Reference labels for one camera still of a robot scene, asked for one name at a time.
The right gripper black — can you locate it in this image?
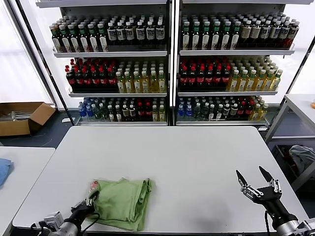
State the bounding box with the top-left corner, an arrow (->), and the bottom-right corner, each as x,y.
235,165 -> 299,227

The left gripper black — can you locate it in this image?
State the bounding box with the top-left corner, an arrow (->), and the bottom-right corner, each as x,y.
68,189 -> 100,226

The green polo shirt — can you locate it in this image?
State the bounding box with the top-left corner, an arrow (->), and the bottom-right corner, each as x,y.
85,177 -> 156,232

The grey crumpled cloth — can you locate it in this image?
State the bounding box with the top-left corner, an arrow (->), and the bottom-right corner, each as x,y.
289,145 -> 315,177

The red-cap cola bottle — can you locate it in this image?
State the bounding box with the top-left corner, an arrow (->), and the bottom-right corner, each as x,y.
73,67 -> 84,92
238,101 -> 247,118
180,66 -> 189,90
206,66 -> 215,90
99,67 -> 109,92
197,66 -> 206,90
107,67 -> 118,92
65,68 -> 77,92
214,66 -> 223,90
144,102 -> 153,121
91,67 -> 100,92
137,102 -> 145,121
245,100 -> 254,118
222,65 -> 232,90
189,66 -> 197,90
82,68 -> 92,92

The blue folded cloth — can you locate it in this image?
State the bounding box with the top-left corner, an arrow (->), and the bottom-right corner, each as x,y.
0,158 -> 14,189

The brown cardboard box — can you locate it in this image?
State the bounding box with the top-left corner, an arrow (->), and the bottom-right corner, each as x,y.
0,102 -> 57,137

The grey metal rods bundle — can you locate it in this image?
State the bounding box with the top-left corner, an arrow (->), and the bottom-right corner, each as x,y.
0,110 -> 34,122

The black slanted metal pole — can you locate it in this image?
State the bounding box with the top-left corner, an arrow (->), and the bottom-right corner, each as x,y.
15,0 -> 76,124
282,36 -> 315,101

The white metal shelf unit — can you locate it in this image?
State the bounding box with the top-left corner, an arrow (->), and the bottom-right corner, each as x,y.
35,0 -> 174,126
175,0 -> 296,127

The white-cap dark bottle blue label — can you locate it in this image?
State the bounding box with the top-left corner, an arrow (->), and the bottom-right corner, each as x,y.
116,21 -> 126,46
155,20 -> 166,46
136,21 -> 146,46
107,21 -> 117,46
146,21 -> 156,46
125,21 -> 135,46
279,21 -> 291,49
270,21 -> 282,49
260,20 -> 273,49
286,22 -> 300,49

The white-cap dark bottle beige label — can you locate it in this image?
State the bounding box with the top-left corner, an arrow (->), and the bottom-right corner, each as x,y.
241,20 -> 253,49
251,20 -> 262,49

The green-cap dark tea bottle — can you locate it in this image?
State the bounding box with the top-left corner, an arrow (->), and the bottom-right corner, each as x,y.
231,21 -> 242,51
60,24 -> 71,53
88,23 -> 99,52
182,21 -> 191,51
191,21 -> 201,51
78,23 -> 89,53
68,24 -> 80,53
97,23 -> 109,52
211,21 -> 222,51
201,21 -> 212,51
221,21 -> 232,51
51,24 -> 62,53

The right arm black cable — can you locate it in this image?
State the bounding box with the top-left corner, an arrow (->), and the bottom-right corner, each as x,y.
264,210 -> 271,233

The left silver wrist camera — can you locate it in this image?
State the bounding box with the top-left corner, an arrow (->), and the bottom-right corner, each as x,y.
44,211 -> 64,228

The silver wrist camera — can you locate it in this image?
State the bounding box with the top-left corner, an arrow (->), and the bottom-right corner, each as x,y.
299,219 -> 315,233
44,211 -> 64,228

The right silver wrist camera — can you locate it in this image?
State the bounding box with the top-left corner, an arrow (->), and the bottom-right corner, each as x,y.
299,219 -> 315,233

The grey metal frame table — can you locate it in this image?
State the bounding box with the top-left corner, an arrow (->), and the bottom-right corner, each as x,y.
265,94 -> 315,192

